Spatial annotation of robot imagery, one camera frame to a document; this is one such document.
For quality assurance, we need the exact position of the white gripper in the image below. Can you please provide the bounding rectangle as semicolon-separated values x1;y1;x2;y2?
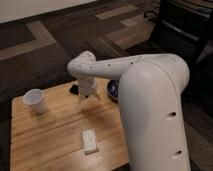
78;78;100;104

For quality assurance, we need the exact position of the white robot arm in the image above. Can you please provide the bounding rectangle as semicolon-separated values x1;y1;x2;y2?
67;51;191;171

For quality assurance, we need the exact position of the white eraser block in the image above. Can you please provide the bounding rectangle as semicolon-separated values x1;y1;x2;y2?
82;129;98;155

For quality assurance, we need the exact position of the small black object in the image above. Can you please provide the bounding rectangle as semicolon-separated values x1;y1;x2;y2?
69;84;79;95

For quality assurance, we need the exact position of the dark blue bowl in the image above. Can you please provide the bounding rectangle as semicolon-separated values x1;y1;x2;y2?
107;80;119;101

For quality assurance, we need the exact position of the white paper cup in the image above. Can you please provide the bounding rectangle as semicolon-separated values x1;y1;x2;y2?
23;89;47;114

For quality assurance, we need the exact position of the black office chair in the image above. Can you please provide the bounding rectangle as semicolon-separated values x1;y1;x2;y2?
148;0;213;64

